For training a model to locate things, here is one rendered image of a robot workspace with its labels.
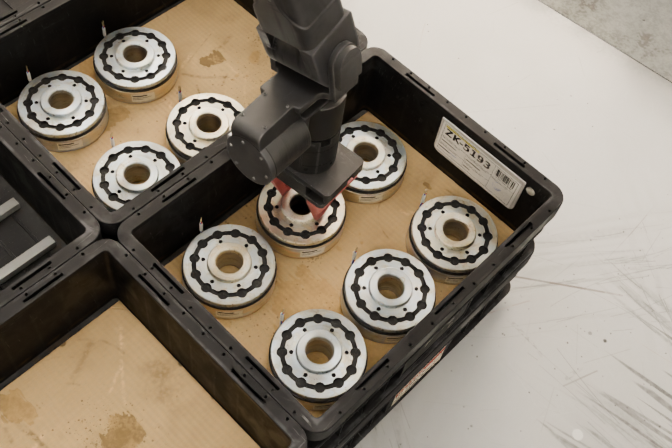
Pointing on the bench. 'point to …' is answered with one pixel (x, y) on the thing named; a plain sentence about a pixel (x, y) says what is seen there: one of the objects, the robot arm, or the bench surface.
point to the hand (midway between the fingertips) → (303, 200)
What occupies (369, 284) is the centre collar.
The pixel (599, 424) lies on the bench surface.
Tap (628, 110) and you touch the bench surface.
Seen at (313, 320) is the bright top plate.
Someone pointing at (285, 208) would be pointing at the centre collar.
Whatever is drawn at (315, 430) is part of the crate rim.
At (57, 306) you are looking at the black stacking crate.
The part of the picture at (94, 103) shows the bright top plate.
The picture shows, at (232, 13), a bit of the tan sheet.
